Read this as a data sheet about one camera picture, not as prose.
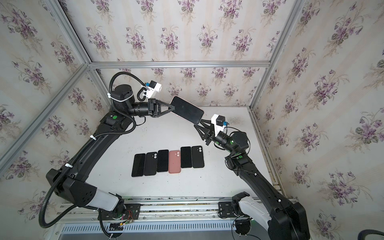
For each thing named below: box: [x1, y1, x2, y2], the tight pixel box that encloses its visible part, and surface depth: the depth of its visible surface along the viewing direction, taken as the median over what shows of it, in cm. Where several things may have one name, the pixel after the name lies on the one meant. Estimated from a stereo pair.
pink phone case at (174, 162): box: [168, 150, 181, 174], surface depth 93 cm
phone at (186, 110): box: [169, 95, 205, 125], surface depth 62 cm
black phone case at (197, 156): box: [191, 145, 205, 168], surface depth 95 cm
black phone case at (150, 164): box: [144, 152, 158, 176], surface depth 90 cm
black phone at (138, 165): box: [131, 153, 146, 177], surface depth 90 cm
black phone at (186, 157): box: [180, 146, 192, 168], surface depth 95 cm
